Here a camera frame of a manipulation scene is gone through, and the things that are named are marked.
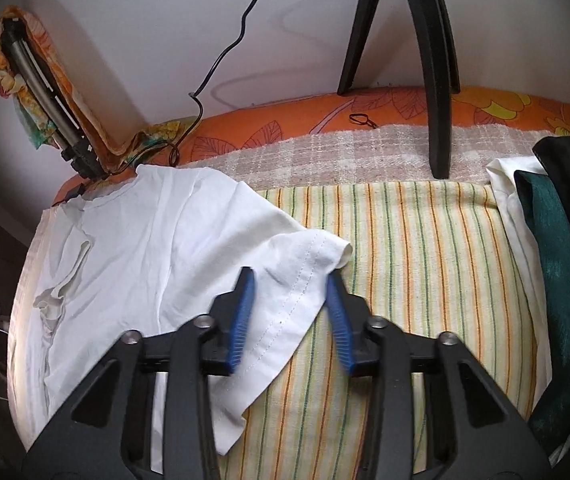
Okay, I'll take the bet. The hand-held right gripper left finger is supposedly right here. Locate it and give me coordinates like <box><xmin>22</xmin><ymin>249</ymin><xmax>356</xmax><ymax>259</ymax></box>
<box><xmin>24</xmin><ymin>266</ymin><xmax>256</xmax><ymax>480</ymax></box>

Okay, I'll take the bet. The black cable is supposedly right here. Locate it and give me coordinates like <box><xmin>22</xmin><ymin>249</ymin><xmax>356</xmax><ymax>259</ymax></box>
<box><xmin>167</xmin><ymin>0</ymin><xmax>282</xmax><ymax>168</ymax></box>

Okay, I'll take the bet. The orange floral bed sheet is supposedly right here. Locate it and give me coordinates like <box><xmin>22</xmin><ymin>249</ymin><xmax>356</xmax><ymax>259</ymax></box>
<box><xmin>55</xmin><ymin>84</ymin><xmax>570</xmax><ymax>206</ymax></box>

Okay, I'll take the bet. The black tripod stand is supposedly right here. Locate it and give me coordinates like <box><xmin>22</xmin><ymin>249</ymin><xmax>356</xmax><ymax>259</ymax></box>
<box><xmin>337</xmin><ymin>0</ymin><xmax>462</xmax><ymax>180</ymax></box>

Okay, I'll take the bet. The white t-shirt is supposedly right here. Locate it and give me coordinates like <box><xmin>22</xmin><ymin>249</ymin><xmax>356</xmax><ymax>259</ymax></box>
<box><xmin>30</xmin><ymin>164</ymin><xmax>353</xmax><ymax>456</ymax></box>

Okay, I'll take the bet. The checked beige blanket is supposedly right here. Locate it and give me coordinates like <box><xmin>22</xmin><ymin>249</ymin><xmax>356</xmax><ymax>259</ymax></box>
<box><xmin>177</xmin><ymin>122</ymin><xmax>551</xmax><ymax>186</ymax></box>

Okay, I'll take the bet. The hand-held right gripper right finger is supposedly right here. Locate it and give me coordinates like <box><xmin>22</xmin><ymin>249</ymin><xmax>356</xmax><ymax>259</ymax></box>
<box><xmin>326</xmin><ymin>271</ymin><xmax>552</xmax><ymax>480</ymax></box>

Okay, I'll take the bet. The folded metal stand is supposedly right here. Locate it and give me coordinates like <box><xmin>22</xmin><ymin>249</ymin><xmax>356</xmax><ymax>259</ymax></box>
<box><xmin>0</xmin><ymin>19</ymin><xmax>108</xmax><ymax>180</ymax></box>

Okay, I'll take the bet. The white cloth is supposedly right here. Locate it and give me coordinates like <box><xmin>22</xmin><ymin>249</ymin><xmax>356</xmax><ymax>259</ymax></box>
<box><xmin>485</xmin><ymin>156</ymin><xmax>570</xmax><ymax>478</ymax></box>

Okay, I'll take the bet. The dark green cloth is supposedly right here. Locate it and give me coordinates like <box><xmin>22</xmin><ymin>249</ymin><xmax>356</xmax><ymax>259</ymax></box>
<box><xmin>514</xmin><ymin>170</ymin><xmax>570</xmax><ymax>453</ymax></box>

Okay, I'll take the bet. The striped yellow blanket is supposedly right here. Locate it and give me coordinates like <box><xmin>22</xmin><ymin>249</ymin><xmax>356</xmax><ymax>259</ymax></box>
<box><xmin>217</xmin><ymin>181</ymin><xmax>538</xmax><ymax>480</ymax></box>

